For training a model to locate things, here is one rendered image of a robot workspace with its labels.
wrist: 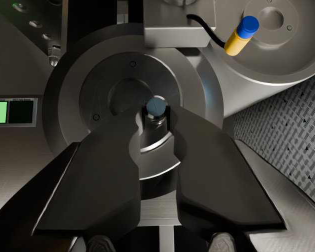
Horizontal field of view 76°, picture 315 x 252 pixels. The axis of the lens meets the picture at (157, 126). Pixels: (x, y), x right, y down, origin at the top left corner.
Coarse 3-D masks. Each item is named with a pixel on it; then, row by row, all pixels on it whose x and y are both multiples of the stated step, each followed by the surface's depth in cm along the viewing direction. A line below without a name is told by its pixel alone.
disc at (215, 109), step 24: (120, 24) 17; (72, 48) 17; (192, 48) 17; (48, 96) 16; (216, 96) 17; (48, 120) 16; (216, 120) 16; (48, 144) 16; (144, 192) 16; (168, 192) 16
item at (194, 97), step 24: (96, 48) 16; (120, 48) 16; (144, 48) 16; (168, 48) 16; (72, 72) 16; (192, 72) 16; (72, 96) 16; (192, 96) 16; (72, 120) 15; (168, 144) 15; (144, 168) 15; (168, 168) 15
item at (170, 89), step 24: (96, 72) 15; (120, 72) 15; (144, 72) 15; (168, 72) 15; (96, 96) 14; (120, 96) 14; (144, 96) 15; (168, 96) 14; (96, 120) 14; (144, 144) 14
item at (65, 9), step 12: (72, 0) 19; (84, 0) 22; (96, 0) 27; (72, 12) 19; (84, 12) 22; (96, 12) 27; (72, 24) 19; (84, 24) 22; (96, 24) 27; (108, 24) 35; (72, 36) 19; (60, 48) 17
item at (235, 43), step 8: (192, 16) 13; (248, 16) 9; (200, 24) 13; (240, 24) 9; (248, 24) 9; (256, 24) 9; (208, 32) 12; (232, 32) 10; (240, 32) 9; (248, 32) 9; (216, 40) 12; (232, 40) 10; (240, 40) 10; (248, 40) 10; (224, 48) 11; (232, 48) 10; (240, 48) 10
